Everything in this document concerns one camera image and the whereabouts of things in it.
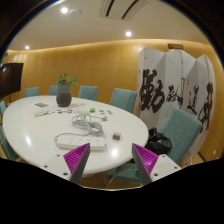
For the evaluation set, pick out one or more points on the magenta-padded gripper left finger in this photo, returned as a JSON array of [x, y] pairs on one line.
[[56, 166]]

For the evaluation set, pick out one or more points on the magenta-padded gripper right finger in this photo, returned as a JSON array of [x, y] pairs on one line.
[[164, 166]]

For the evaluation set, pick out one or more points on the small beige charger block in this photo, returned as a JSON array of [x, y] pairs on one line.
[[116, 136]]

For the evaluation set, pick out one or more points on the black bag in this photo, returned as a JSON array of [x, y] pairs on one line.
[[158, 143]]

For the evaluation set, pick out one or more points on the white power strip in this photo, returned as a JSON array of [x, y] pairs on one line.
[[71, 144]]

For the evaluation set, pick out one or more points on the teal upholstered chair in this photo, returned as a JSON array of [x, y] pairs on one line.
[[121, 171], [180, 131]]

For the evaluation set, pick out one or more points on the row of colourful small cards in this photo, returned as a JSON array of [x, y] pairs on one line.
[[61, 111]]

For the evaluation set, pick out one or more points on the flat white box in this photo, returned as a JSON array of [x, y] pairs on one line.
[[81, 110]]

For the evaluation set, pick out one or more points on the small dark card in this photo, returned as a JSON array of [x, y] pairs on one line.
[[41, 104]]

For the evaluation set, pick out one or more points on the small green object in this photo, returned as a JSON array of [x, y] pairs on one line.
[[92, 109]]

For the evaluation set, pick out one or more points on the potted plant in grey vase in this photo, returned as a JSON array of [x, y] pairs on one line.
[[64, 96]]

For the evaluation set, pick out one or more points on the scattered small orange cards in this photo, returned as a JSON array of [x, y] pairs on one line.
[[109, 112]]

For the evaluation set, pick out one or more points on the group of teal chairs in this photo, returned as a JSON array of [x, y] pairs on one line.
[[123, 99]]

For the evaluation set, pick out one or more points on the white calligraphy folding screen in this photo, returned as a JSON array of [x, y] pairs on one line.
[[166, 70]]

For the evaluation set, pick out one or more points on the group of round ceiling lights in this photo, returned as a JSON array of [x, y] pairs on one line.
[[64, 10]]

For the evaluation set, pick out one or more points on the ceiling air vent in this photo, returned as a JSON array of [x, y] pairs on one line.
[[123, 8]]

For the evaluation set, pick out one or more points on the black wall monitor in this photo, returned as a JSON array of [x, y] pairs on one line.
[[10, 80]]

